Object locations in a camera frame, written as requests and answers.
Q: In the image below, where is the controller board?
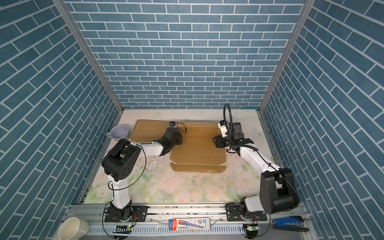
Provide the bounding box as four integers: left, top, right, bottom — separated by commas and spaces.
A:
243, 224, 259, 240
113, 225, 132, 239

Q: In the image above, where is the right controller board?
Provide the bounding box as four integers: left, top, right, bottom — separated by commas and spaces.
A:
243, 224, 259, 240

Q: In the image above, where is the brown cardboard box stack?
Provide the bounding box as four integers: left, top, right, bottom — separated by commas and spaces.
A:
170, 122, 227, 174

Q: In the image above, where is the aluminium rail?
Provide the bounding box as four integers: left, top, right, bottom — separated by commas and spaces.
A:
64, 203, 317, 240

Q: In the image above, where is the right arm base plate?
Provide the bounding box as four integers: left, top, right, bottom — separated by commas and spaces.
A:
225, 203, 267, 222

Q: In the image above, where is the left controller board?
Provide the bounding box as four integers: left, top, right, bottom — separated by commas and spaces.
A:
113, 225, 132, 239

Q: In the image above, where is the lavender mug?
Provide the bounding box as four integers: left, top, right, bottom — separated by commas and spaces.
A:
106, 125, 130, 142

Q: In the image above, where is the white bowl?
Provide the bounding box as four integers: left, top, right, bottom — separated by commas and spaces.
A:
58, 217, 90, 240

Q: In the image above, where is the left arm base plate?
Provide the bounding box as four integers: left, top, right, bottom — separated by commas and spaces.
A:
104, 205, 148, 223

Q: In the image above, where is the blue stapler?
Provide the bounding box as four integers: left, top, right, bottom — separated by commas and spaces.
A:
272, 216, 310, 233

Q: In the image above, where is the toothpaste package red blue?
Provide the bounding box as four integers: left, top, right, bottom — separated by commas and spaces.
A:
168, 218, 211, 231

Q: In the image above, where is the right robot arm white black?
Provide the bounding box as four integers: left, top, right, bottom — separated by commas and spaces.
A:
213, 120, 300, 221

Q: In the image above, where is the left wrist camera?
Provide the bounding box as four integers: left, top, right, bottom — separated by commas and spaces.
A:
169, 121, 177, 128

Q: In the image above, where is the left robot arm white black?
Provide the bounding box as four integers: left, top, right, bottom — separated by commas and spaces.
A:
102, 127, 183, 223

